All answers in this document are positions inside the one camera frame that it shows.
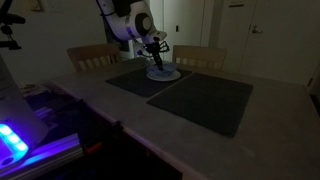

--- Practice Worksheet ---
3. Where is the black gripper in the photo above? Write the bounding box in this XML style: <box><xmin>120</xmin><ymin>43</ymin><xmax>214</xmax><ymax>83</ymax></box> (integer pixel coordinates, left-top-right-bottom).
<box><xmin>145</xmin><ymin>42</ymin><xmax>163</xmax><ymax>67</ymax></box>

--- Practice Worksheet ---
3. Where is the blue wiping cloth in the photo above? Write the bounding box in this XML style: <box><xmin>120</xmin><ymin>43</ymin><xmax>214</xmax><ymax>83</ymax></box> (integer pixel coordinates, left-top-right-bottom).
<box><xmin>147</xmin><ymin>63</ymin><xmax>177</xmax><ymax>77</ymax></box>

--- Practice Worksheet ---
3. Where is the blue lit robot base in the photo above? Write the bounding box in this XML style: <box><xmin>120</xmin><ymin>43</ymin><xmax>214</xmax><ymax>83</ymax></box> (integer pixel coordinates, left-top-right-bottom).
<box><xmin>0</xmin><ymin>57</ymin><xmax>83</xmax><ymax>180</ymax></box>

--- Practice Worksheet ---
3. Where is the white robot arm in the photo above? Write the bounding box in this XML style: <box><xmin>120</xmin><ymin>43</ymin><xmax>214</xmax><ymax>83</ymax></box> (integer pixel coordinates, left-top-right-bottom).
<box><xmin>96</xmin><ymin>0</ymin><xmax>169</xmax><ymax>70</ymax></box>

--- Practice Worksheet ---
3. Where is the white round plate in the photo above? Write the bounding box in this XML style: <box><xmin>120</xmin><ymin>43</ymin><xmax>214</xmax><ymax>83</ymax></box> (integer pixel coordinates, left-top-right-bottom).
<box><xmin>146</xmin><ymin>69</ymin><xmax>181</xmax><ymax>82</ymax></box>

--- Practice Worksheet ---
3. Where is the dark placemat under plate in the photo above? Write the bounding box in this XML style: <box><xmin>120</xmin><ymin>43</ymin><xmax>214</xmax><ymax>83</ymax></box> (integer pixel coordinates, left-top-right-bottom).
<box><xmin>106</xmin><ymin>69</ymin><xmax>191</xmax><ymax>98</ymax></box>

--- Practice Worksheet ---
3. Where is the right wooden chair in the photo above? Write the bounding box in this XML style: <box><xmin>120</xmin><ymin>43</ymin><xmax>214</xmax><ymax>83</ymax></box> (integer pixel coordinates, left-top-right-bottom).
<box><xmin>172</xmin><ymin>45</ymin><xmax>227</xmax><ymax>70</ymax></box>

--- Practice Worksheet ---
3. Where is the wooden chair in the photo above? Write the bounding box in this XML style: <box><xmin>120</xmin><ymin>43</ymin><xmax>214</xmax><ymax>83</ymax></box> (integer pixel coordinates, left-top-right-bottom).
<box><xmin>67</xmin><ymin>44</ymin><xmax>122</xmax><ymax>72</ymax></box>
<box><xmin>172</xmin><ymin>45</ymin><xmax>227</xmax><ymax>70</ymax></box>

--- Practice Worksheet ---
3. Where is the left wooden chair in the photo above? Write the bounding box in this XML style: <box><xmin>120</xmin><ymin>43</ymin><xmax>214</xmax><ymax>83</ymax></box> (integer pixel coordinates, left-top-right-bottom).
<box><xmin>67</xmin><ymin>44</ymin><xmax>122</xmax><ymax>72</ymax></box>

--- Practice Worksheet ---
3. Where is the large dark placemat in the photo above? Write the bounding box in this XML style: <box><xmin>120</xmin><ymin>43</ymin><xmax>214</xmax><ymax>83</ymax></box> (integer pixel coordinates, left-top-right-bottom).
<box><xmin>148</xmin><ymin>73</ymin><xmax>253</xmax><ymax>137</ymax></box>

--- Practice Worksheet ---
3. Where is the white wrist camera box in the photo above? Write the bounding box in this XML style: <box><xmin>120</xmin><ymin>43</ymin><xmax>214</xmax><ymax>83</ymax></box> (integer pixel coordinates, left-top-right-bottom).
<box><xmin>147</xmin><ymin>31</ymin><xmax>167</xmax><ymax>43</ymax></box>

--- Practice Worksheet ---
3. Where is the red handled clamp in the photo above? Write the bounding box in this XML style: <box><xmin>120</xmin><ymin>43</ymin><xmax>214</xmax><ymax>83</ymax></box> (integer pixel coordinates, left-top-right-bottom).
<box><xmin>83</xmin><ymin>121</ymin><xmax>123</xmax><ymax>155</ymax></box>

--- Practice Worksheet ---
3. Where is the white door with handle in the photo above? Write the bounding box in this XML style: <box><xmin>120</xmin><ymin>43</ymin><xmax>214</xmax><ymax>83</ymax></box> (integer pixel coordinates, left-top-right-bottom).
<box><xmin>240</xmin><ymin>0</ymin><xmax>320</xmax><ymax>85</ymax></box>

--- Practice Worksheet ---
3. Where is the black camera tripod mount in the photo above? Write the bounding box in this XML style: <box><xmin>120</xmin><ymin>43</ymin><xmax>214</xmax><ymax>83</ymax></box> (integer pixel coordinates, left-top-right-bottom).
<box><xmin>0</xmin><ymin>0</ymin><xmax>26</xmax><ymax>50</ymax></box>

